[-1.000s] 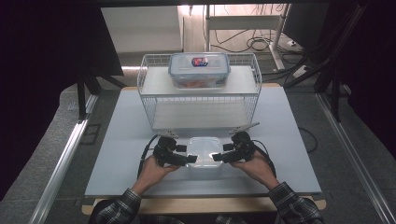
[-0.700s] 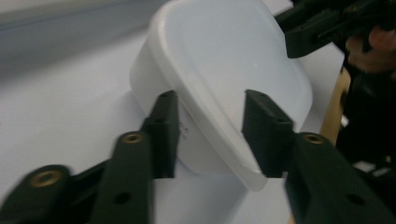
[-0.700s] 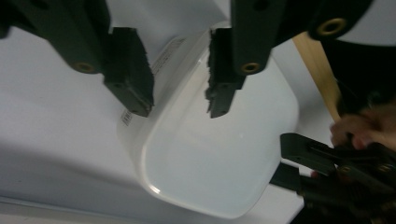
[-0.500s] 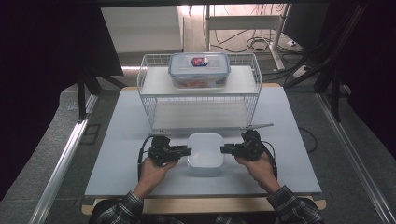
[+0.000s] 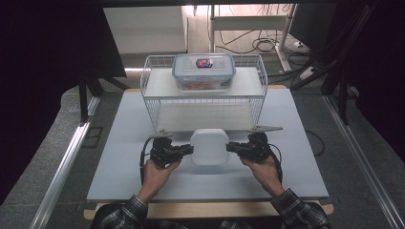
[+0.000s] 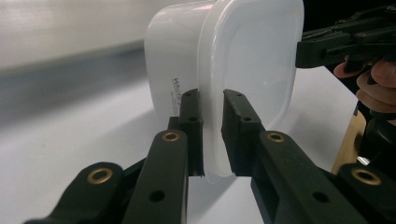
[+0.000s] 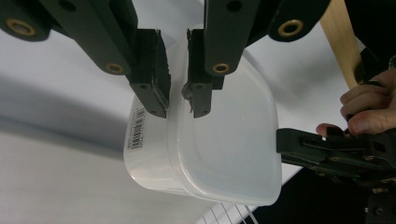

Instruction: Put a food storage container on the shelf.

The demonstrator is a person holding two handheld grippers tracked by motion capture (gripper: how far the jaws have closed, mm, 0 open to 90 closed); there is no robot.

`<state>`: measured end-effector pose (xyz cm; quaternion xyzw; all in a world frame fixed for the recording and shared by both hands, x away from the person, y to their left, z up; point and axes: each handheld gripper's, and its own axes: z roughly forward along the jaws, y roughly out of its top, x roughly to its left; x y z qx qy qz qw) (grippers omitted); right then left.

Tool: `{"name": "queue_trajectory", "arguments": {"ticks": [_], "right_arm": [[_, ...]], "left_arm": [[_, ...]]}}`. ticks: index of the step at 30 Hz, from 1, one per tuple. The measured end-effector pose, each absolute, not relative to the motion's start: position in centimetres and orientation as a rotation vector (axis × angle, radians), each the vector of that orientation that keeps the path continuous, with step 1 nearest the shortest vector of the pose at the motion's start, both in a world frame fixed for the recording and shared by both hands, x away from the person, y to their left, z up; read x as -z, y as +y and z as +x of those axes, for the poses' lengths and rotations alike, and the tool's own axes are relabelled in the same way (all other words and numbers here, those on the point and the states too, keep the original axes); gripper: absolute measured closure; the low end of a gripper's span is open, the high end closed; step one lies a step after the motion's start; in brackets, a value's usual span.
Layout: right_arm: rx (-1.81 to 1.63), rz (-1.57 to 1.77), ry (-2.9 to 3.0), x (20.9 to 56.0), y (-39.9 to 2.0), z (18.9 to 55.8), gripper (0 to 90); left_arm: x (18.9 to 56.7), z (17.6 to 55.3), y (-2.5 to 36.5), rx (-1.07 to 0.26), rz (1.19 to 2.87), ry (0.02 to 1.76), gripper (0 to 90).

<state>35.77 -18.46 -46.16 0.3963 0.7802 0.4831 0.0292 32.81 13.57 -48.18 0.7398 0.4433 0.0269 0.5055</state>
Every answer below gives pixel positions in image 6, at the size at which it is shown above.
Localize white plastic container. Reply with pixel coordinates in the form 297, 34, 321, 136
143, 0, 305, 185

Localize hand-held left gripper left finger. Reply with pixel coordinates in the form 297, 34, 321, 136
120, 88, 205, 224

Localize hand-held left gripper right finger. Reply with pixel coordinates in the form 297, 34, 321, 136
219, 89, 370, 224

